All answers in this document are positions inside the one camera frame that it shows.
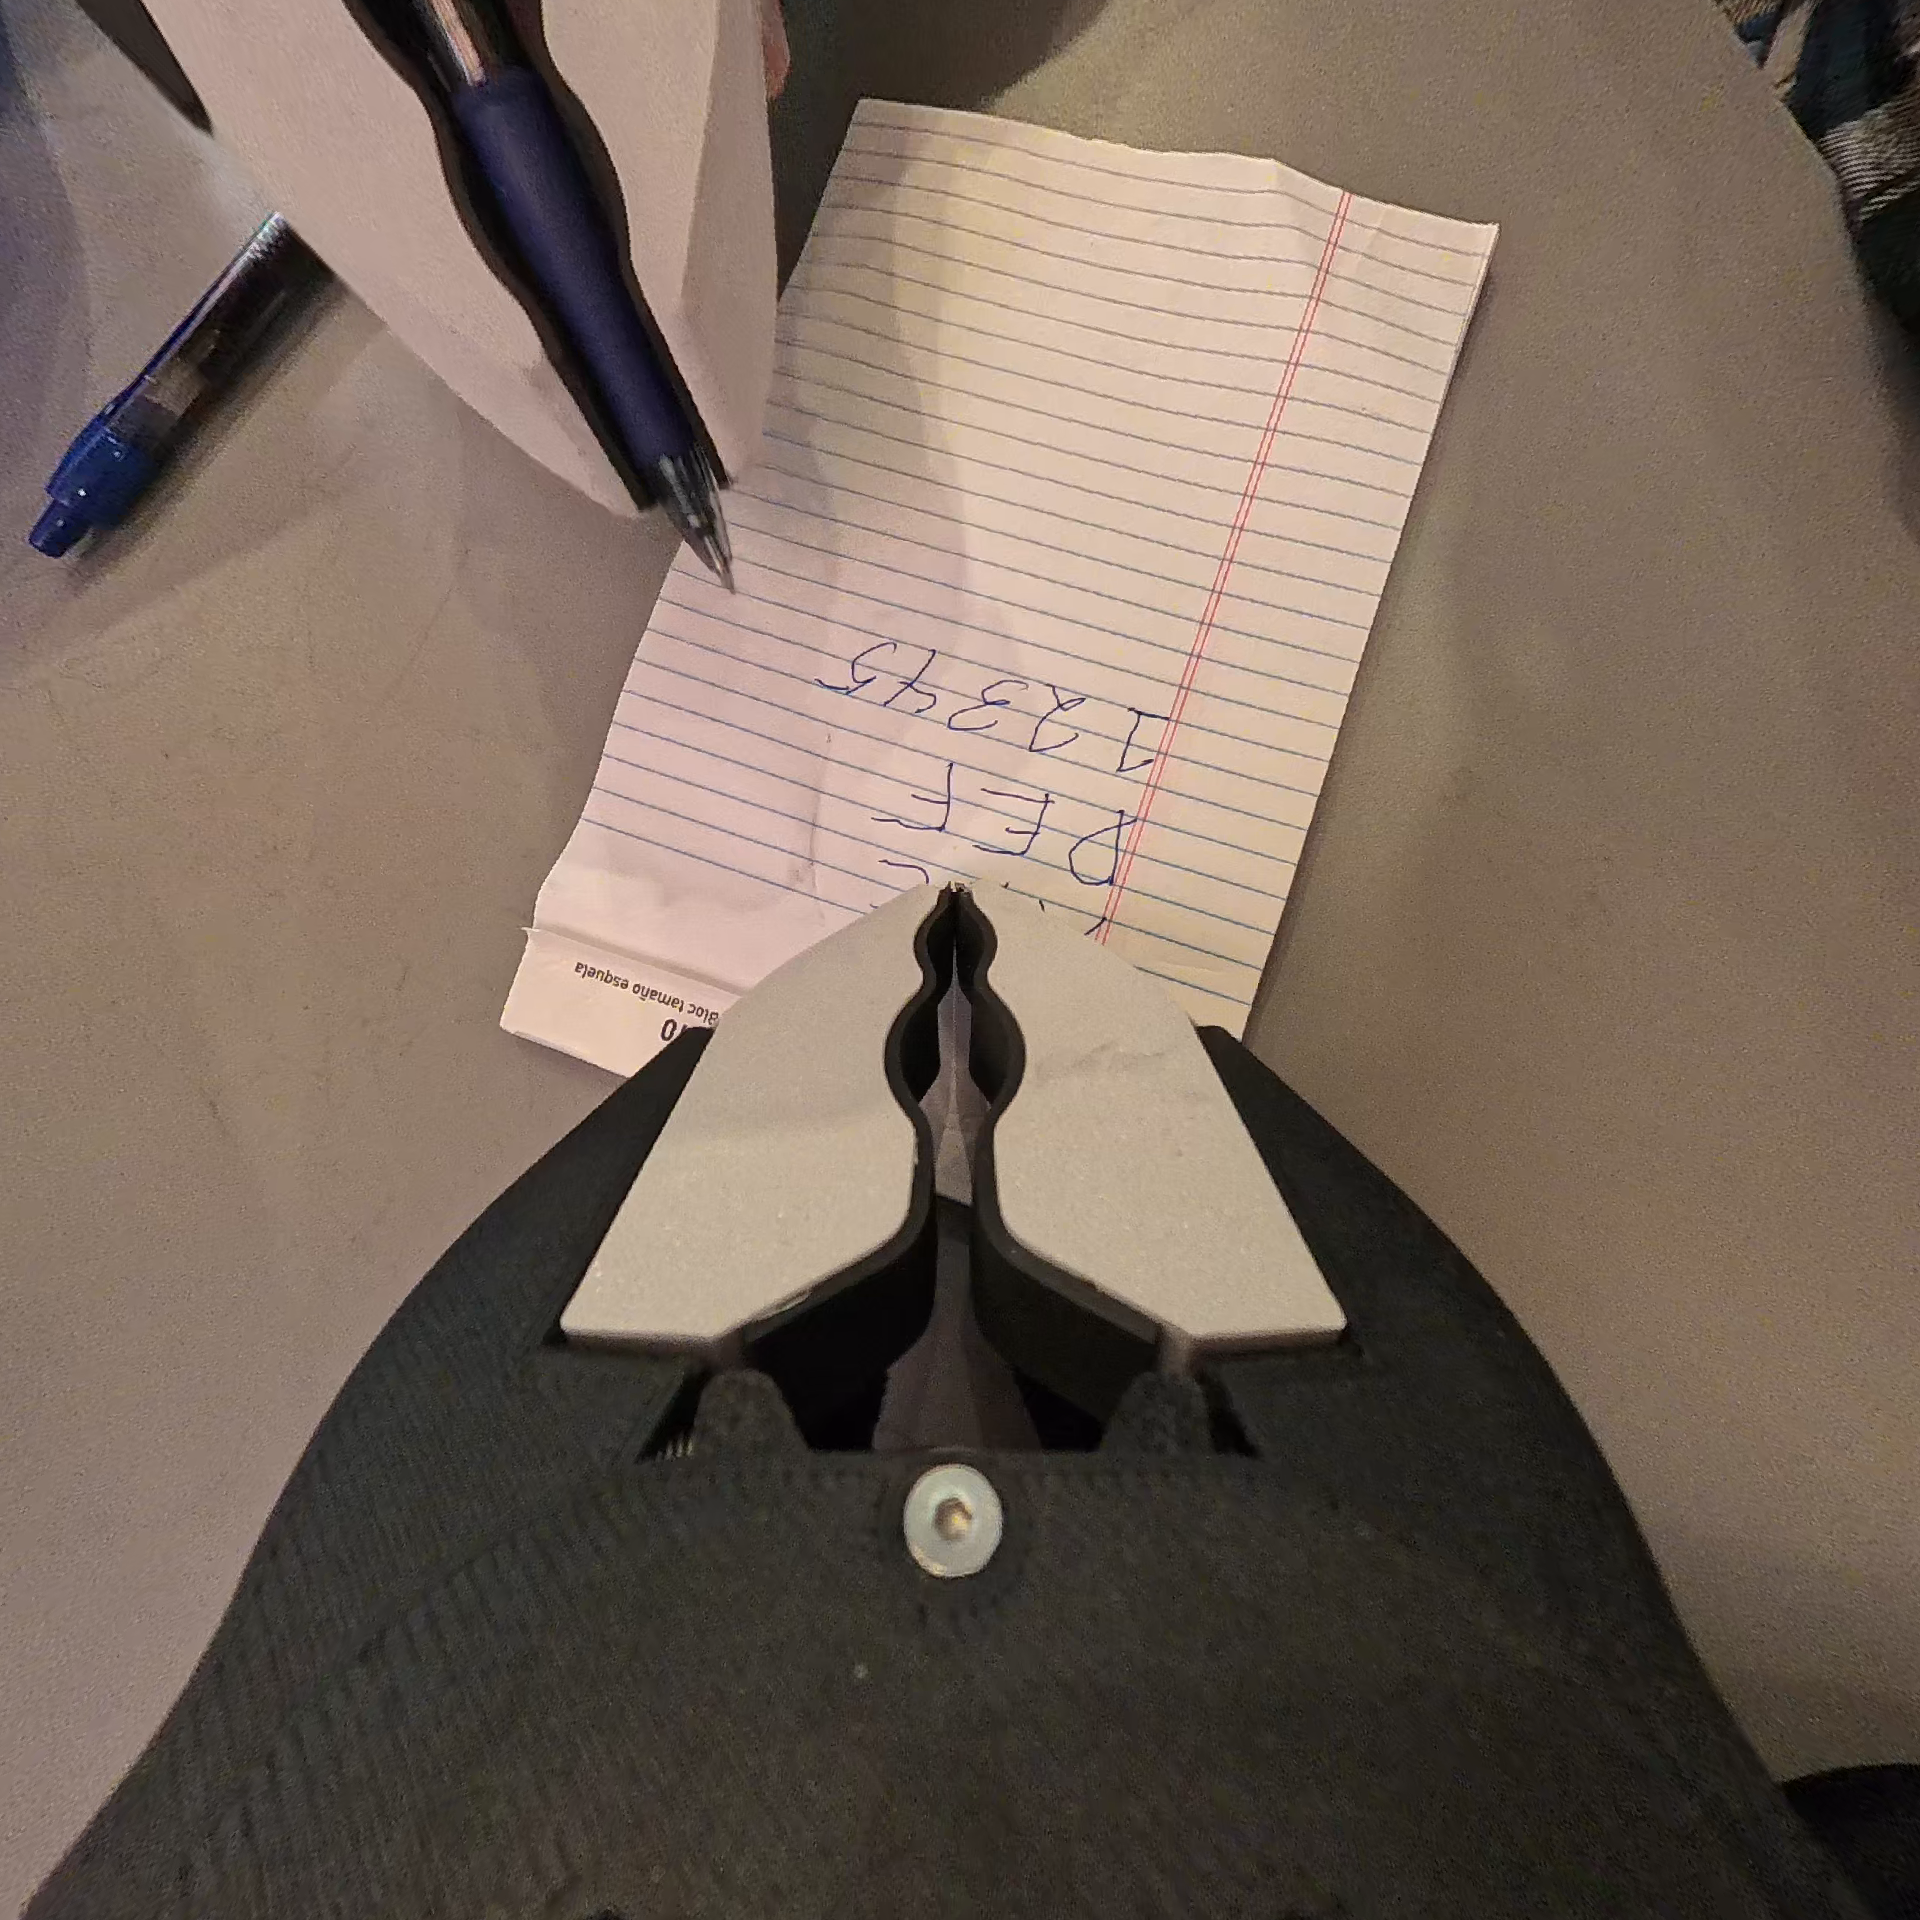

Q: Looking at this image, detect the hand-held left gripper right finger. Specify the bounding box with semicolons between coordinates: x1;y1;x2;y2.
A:
961;885;1353;1368

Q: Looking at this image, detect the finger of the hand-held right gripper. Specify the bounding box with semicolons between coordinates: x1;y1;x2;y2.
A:
143;0;656;518
518;0;778;490

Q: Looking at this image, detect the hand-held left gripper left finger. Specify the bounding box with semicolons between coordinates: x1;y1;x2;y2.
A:
558;882;966;1368

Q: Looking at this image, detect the blue retractable pen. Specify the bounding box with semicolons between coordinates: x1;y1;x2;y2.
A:
349;0;737;595
27;211;296;560

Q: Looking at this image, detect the white lined legal pad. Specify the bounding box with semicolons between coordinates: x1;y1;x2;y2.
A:
499;95;1502;1079

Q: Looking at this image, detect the person's plaid shirt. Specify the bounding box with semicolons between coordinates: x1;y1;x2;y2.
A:
1733;0;1920;272

